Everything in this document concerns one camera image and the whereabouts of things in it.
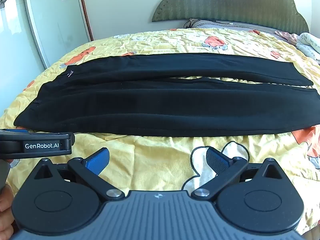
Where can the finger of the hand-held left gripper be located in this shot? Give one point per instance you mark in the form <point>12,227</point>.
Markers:
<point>17,130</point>

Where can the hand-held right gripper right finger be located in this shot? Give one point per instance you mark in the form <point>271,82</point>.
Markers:
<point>218,162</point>

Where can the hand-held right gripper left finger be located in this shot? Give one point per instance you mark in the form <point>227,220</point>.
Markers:
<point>97,161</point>

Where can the black pants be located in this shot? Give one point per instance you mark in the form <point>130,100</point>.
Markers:
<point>150,110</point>

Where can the person's left hand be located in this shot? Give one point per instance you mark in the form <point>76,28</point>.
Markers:
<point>5,217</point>

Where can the yellow floral blanket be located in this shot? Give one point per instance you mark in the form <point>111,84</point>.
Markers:
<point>155,160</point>

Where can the white floral wardrobe door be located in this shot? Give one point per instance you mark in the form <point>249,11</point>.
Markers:
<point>57,17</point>
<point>15,42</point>

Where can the grey pillow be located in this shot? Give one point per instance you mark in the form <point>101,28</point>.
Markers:
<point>217,25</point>

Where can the pink cloth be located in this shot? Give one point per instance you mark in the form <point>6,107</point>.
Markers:
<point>286,35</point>

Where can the white printed cloth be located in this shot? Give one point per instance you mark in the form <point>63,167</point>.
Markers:
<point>308,45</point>

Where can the green padded headboard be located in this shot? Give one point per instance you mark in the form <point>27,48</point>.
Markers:
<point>225,0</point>

